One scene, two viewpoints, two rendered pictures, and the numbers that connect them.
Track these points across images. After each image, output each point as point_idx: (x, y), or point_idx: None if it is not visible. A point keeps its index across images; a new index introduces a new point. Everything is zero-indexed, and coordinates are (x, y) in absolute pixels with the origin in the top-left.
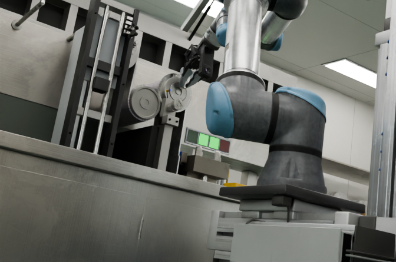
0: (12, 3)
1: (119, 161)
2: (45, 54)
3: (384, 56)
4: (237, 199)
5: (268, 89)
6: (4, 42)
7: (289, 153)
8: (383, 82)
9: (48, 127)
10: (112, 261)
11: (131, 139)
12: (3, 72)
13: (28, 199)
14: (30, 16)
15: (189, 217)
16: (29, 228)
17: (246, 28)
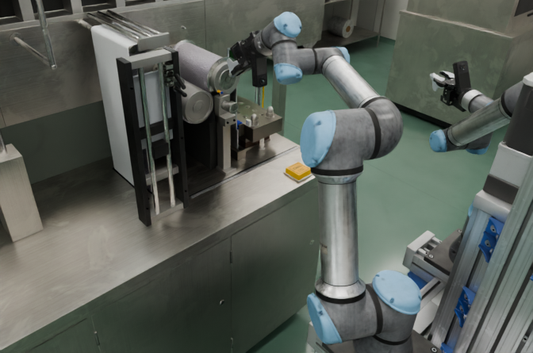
0: None
1: (205, 238)
2: (63, 54)
3: (481, 224)
4: None
5: None
6: (13, 66)
7: (387, 346)
8: (473, 246)
9: (98, 120)
10: (215, 287)
11: None
12: (28, 97)
13: (142, 305)
14: (26, 17)
15: (266, 223)
16: (150, 316)
17: (345, 232)
